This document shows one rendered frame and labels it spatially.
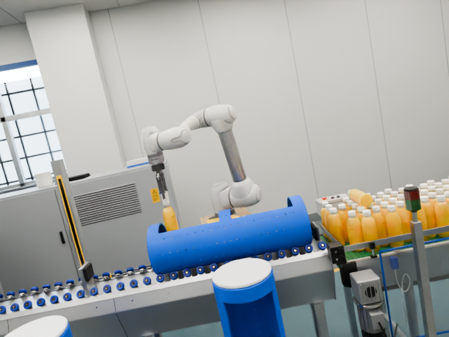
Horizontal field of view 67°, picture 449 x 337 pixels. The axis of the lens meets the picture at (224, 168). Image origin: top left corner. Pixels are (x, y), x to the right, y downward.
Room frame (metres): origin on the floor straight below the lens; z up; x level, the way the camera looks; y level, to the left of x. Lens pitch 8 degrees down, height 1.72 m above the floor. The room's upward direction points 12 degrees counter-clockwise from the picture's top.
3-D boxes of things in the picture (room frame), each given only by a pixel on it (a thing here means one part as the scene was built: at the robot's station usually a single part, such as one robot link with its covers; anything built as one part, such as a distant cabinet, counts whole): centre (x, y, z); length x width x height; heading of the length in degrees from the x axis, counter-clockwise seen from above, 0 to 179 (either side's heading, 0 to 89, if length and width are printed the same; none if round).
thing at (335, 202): (2.15, -0.64, 1.05); 0.20 x 0.10 x 0.10; 89
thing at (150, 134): (1.92, 0.35, 1.70); 0.13 x 0.11 x 0.16; 61
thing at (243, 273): (1.50, 0.02, 1.03); 0.28 x 0.28 x 0.01
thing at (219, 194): (2.53, 0.06, 1.18); 0.18 x 0.16 x 0.22; 61
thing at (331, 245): (1.67, -0.47, 0.95); 0.10 x 0.07 x 0.10; 179
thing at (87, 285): (1.90, 0.90, 1.00); 0.10 x 0.04 x 0.15; 179
